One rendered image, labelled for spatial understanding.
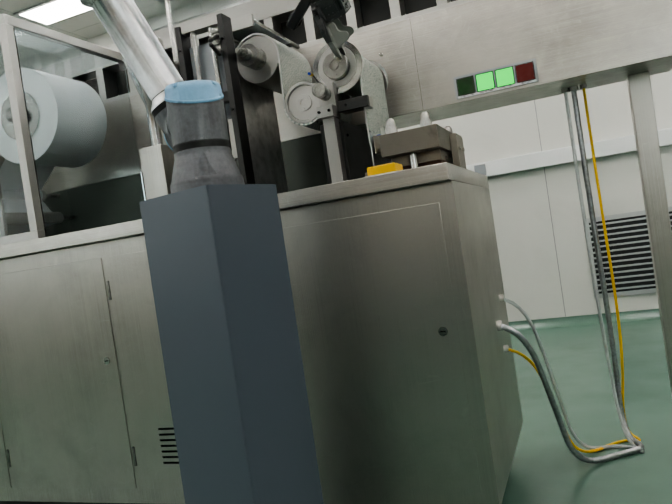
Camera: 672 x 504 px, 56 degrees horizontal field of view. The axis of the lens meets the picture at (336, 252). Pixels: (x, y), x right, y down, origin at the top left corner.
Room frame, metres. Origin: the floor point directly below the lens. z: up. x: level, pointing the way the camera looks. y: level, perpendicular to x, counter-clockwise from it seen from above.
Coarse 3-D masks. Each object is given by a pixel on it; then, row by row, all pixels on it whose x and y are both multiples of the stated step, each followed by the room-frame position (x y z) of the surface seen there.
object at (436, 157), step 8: (424, 152) 1.72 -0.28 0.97; (432, 152) 1.72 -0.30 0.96; (440, 152) 1.71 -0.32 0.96; (448, 152) 1.82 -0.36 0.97; (392, 160) 1.76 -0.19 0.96; (400, 160) 1.75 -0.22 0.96; (408, 160) 1.74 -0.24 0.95; (424, 160) 1.73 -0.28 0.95; (432, 160) 1.72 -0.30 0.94; (440, 160) 1.71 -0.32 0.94; (448, 160) 1.80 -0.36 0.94; (408, 168) 1.75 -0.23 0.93
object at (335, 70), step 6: (330, 54) 1.76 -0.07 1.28; (342, 54) 1.75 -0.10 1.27; (324, 60) 1.77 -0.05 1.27; (330, 60) 1.76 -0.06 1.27; (342, 60) 1.75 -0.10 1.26; (348, 60) 1.76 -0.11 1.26; (324, 66) 1.77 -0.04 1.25; (330, 66) 1.77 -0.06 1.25; (336, 66) 1.76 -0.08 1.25; (342, 66) 1.75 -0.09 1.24; (348, 66) 1.76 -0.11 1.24; (324, 72) 1.77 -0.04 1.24; (330, 72) 1.77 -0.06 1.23; (336, 72) 1.76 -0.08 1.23; (342, 72) 1.75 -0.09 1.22; (330, 78) 1.77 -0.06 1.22; (336, 78) 1.76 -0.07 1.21; (342, 78) 1.78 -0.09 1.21
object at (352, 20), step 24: (264, 0) 2.22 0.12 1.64; (288, 0) 2.19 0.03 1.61; (360, 0) 2.17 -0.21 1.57; (384, 0) 2.14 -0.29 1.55; (408, 0) 2.11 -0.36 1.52; (432, 0) 2.08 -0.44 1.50; (456, 0) 1.98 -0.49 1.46; (264, 24) 2.23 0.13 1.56; (312, 24) 2.16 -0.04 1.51; (360, 24) 2.14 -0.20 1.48; (384, 24) 2.07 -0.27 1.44; (168, 48) 2.38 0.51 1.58
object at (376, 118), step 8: (360, 80) 1.76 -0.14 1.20; (368, 88) 1.81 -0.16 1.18; (376, 88) 1.89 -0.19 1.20; (376, 96) 1.88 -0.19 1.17; (384, 96) 1.97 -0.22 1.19; (376, 104) 1.87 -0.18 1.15; (384, 104) 1.95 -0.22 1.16; (368, 112) 1.78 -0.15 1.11; (376, 112) 1.86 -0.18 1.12; (384, 112) 1.94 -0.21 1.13; (368, 120) 1.77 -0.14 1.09; (376, 120) 1.85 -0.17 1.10; (384, 120) 1.93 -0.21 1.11; (368, 128) 1.76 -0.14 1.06; (376, 128) 1.83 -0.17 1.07; (368, 136) 1.76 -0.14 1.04
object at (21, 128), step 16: (0, 16) 1.93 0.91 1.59; (0, 32) 1.93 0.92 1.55; (32, 32) 2.03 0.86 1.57; (48, 32) 2.08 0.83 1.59; (80, 48) 2.23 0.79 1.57; (96, 48) 2.29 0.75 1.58; (16, 64) 1.94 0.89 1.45; (16, 80) 1.93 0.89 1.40; (16, 96) 1.92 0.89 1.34; (16, 112) 1.93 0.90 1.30; (16, 128) 1.93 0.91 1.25; (32, 160) 1.95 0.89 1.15; (32, 176) 1.94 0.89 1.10; (32, 192) 1.93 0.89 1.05; (32, 208) 1.92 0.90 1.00; (32, 224) 1.93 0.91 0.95; (0, 240) 1.98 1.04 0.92; (16, 240) 1.96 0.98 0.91
